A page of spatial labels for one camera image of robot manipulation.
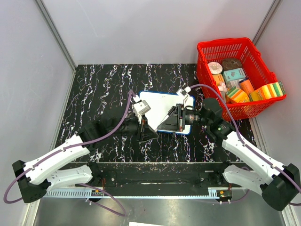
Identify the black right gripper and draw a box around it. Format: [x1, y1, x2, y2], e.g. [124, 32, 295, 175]
[158, 104, 211, 132]

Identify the orange pink package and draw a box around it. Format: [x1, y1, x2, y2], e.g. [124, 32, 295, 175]
[212, 74, 225, 86]

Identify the teal box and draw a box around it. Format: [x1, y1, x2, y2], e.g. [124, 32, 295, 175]
[222, 68, 246, 82]

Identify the orange cylinder package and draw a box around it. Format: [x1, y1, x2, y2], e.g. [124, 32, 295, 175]
[239, 78, 254, 95]

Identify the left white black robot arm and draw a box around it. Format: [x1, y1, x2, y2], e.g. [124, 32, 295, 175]
[12, 116, 158, 203]

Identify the yellow orange sponge pack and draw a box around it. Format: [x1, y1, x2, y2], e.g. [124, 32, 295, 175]
[249, 81, 285, 101]

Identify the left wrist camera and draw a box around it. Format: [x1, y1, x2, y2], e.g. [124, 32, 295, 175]
[133, 100, 151, 123]

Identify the blue framed whiteboard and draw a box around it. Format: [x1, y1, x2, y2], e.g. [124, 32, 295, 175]
[139, 91, 183, 130]

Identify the red plastic basket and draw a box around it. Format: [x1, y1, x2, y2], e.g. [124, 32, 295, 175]
[197, 38, 286, 121]

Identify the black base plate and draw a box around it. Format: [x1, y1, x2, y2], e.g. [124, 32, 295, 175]
[87, 162, 230, 188]

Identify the white slotted cable duct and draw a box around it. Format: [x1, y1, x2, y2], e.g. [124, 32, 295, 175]
[44, 184, 228, 199]

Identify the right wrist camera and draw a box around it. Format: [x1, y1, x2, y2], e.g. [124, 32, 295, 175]
[176, 86, 191, 106]

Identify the brown round item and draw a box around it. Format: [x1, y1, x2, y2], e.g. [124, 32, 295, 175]
[222, 58, 242, 71]

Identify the white tape roll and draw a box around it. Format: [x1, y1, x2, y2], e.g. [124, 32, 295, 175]
[207, 62, 223, 74]

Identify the green yellow sponge box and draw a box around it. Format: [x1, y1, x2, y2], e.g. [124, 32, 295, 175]
[226, 86, 250, 104]

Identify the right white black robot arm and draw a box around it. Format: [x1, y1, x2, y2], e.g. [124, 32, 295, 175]
[158, 98, 301, 211]

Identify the white grey box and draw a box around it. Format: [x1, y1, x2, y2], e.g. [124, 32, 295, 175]
[226, 79, 242, 89]

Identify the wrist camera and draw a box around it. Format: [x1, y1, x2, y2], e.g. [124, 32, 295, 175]
[133, 100, 151, 123]
[176, 86, 191, 106]

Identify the white paper sheet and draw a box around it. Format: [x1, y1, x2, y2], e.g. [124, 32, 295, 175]
[129, 222, 162, 226]

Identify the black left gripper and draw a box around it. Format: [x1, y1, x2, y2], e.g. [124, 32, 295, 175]
[110, 113, 159, 144]

